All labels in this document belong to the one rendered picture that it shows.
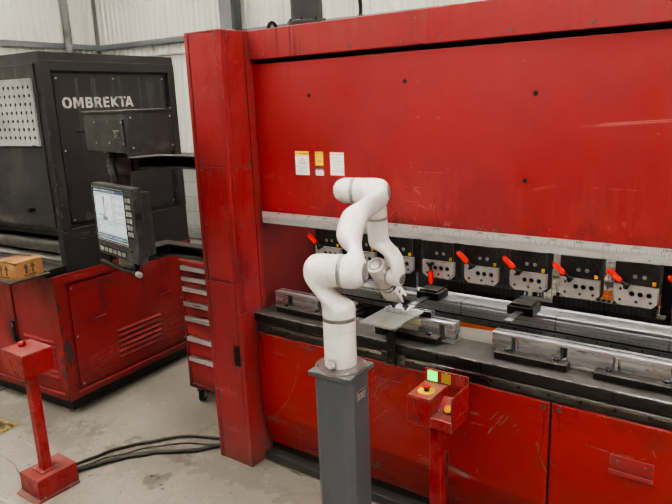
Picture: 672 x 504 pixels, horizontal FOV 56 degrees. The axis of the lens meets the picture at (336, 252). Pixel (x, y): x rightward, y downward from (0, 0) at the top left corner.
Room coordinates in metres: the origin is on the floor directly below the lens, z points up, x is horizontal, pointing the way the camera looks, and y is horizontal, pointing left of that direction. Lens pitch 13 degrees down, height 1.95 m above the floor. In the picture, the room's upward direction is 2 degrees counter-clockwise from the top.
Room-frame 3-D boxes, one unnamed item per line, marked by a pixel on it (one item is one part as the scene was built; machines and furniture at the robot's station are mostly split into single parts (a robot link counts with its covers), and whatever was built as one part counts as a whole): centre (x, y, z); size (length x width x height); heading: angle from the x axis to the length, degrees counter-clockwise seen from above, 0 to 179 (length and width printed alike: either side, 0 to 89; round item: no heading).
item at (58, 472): (3.01, 1.58, 0.41); 0.25 x 0.20 x 0.83; 144
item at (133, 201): (3.06, 1.02, 1.42); 0.45 x 0.12 x 0.36; 42
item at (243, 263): (3.54, 0.36, 1.15); 0.85 x 0.25 x 2.30; 144
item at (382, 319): (2.70, -0.24, 1.00); 0.26 x 0.18 x 0.01; 144
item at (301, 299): (3.14, 0.12, 0.92); 0.50 x 0.06 x 0.10; 54
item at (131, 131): (3.15, 0.99, 1.53); 0.51 x 0.25 x 0.85; 42
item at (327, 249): (3.07, 0.02, 1.26); 0.15 x 0.09 x 0.17; 54
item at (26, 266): (3.73, 1.95, 1.04); 0.30 x 0.26 x 0.12; 58
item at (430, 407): (2.37, -0.39, 0.75); 0.20 x 0.16 x 0.18; 54
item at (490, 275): (2.59, -0.63, 1.26); 0.15 x 0.09 x 0.17; 54
